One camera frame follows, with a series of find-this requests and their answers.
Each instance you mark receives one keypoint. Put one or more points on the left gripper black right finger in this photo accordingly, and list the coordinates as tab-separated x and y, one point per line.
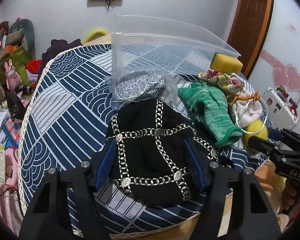
251	215

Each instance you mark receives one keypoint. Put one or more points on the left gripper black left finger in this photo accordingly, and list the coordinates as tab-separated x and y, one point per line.
48	216

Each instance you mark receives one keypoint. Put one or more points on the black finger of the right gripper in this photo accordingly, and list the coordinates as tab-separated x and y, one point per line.
274	134

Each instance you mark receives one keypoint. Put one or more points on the yellow felt ball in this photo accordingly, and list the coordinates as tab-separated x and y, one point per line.
256	128

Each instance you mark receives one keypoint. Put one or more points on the black bag with silver chains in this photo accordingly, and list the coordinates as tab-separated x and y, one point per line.
151	162

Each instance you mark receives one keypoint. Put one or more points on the person's right hand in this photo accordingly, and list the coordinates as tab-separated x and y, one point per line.
290	194

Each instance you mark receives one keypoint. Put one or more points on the white suitcase with stickers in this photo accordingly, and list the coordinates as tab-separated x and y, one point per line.
279	111

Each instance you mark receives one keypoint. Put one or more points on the floral fabric scrunchie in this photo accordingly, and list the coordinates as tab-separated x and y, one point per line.
227	82

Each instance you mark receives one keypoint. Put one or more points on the green knitted glove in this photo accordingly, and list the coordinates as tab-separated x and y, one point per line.
208	106

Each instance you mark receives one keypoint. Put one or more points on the blue white patterned cloth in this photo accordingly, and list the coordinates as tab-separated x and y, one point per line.
66	124

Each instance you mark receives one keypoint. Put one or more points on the yellow sponge block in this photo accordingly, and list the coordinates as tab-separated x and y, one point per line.
226	64

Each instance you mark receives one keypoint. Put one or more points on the brown wooden door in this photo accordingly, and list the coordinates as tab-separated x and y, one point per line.
249	29

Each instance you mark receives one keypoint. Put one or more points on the pink rabbit plush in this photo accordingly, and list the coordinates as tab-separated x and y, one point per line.
13	79

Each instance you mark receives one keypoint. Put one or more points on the grey knitted cloth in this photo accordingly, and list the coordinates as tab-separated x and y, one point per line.
136	85

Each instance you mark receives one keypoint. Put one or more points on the clear plastic storage box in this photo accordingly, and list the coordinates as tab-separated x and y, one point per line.
179	50

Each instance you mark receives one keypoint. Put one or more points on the green cardboard box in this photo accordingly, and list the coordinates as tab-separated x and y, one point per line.
19	58

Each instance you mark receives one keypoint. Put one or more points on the dark purple clothing pile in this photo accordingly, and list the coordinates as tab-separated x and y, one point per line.
56	47

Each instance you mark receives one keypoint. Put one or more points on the grey plush toy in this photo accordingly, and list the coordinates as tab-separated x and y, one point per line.
21	32

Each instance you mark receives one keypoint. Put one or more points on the yellow curved chair back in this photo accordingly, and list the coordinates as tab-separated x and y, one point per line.
96	33

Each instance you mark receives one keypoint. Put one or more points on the white drawstring pouch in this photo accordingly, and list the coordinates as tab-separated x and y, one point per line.
244	107

